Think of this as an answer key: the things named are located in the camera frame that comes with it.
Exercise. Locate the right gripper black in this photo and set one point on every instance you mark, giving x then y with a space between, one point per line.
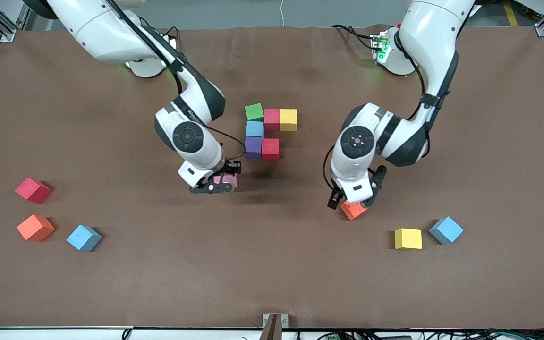
232 167

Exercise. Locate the pink foam cube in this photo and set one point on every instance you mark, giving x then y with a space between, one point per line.
228 181

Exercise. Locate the purple foam cube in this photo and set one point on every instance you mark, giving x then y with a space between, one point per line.
253 147

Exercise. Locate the red foam cube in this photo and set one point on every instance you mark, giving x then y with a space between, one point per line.
272 119
270 149
33 190

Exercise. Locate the blue foam cube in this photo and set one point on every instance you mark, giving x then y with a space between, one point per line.
254 129
83 237
446 230

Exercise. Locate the green foam cube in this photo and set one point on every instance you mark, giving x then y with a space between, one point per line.
254 112

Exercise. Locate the yellow foam cube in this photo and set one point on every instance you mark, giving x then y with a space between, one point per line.
288 119
408 239

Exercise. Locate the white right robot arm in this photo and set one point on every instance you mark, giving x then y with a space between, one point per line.
111 33

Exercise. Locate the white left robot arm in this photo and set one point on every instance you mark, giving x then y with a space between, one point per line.
428 38

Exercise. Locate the chipped orange foam cube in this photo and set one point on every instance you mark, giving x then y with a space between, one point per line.
353 211

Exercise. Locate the brown table mat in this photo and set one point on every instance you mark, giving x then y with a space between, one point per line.
253 259

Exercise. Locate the grey metal bracket plate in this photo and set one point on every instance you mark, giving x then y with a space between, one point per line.
265 320

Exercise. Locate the dark camera mount pole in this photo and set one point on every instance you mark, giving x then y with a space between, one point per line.
272 330

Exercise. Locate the white table frame edge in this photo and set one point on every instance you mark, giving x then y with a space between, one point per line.
64 334

